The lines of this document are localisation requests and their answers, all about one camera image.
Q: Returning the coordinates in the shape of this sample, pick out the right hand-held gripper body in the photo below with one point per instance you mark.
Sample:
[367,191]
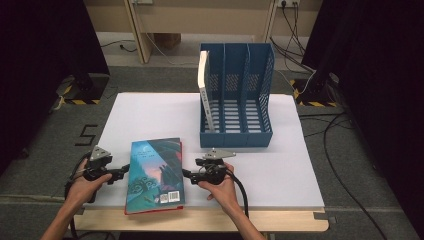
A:
[213,171]

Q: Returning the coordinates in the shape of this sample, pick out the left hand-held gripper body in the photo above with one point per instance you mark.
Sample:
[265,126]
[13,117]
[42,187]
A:
[98,168]

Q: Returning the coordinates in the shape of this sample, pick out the blue plastic file rack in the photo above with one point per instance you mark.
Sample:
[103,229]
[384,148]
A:
[233,140]

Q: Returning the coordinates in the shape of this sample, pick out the red book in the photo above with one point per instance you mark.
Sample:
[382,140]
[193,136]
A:
[156,210]

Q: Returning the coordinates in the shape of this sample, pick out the white book with picture grid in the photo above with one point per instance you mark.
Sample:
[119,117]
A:
[204,73]

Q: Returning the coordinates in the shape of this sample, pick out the person's right hand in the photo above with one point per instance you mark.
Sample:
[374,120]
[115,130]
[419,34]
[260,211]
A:
[225,193]

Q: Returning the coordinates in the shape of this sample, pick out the person's left hand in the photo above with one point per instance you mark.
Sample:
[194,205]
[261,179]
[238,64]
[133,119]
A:
[81,190]

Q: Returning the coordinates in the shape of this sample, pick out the white board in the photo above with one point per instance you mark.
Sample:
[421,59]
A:
[160,113]

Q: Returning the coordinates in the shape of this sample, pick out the black stand base hazard tape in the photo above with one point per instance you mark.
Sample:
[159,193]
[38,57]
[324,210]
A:
[316,90]
[83,88]

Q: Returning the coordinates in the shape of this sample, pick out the black curtain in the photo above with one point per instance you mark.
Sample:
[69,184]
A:
[383,83]
[33,66]

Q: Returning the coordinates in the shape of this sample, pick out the beige wooden desk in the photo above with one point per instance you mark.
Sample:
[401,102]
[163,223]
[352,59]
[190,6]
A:
[200,16]

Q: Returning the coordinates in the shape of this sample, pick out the white power strip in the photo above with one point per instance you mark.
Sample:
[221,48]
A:
[141,1]

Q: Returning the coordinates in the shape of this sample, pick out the white wall socket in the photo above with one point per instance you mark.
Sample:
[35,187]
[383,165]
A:
[288,3]

